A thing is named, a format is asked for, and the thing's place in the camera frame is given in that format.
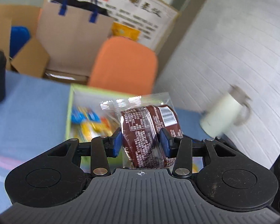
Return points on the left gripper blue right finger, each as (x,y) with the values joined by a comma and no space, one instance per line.
(168,143)

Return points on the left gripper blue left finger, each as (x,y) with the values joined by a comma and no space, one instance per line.
(115,143)

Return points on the dark red snack packet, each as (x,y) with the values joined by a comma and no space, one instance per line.
(141,119)

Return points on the yellow chip bag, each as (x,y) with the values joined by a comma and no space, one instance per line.
(93,129)

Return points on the blue cookie packet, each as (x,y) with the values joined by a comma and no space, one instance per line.
(82,114)

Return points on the green cardboard box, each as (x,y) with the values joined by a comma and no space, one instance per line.
(81,99)

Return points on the orange chair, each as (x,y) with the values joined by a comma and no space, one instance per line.
(124,66)

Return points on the cream thermos jug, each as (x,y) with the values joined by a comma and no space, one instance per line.
(232,109)

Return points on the blue striped tablecloth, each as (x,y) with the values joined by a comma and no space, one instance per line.
(32,120)

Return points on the brown cardboard box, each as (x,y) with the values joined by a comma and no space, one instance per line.
(24,53)

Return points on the white poster with chinese text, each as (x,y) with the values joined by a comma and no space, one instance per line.
(146,21)

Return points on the blue plastic object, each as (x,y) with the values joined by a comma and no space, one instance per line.
(19,36)

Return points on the brown paper bag blue handles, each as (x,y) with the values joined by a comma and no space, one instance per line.
(72,36)

